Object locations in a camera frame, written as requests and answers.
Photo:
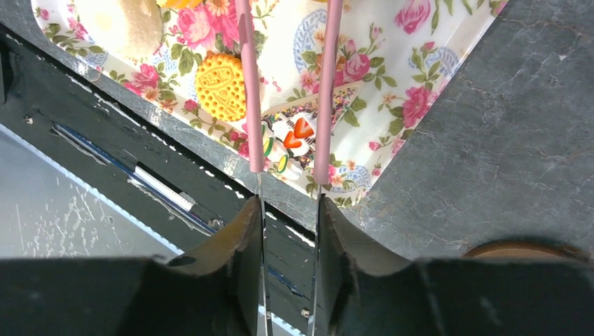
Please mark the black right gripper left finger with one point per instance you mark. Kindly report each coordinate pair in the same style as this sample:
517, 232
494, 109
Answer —
211, 289

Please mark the yellow round biscuit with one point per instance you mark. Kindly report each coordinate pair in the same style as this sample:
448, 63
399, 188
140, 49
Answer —
220, 88

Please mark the dark brown wooden coaster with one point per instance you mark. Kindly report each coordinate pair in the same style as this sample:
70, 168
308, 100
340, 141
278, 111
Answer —
514, 248

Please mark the sprinkled strawberry cake slice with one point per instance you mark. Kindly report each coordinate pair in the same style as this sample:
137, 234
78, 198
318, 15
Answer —
288, 130

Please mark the pink-handled metal tongs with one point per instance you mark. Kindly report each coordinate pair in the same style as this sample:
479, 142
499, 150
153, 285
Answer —
253, 104

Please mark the orange pastry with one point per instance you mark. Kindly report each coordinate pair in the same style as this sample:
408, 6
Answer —
178, 4

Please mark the floral serving tray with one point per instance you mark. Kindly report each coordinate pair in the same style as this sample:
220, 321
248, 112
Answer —
403, 52

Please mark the cream round pudding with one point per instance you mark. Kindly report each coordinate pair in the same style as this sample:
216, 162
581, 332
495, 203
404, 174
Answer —
131, 29

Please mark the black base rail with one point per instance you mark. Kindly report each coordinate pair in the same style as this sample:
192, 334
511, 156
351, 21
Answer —
80, 127

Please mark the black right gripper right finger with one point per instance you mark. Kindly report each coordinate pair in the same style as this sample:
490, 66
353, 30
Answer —
363, 288

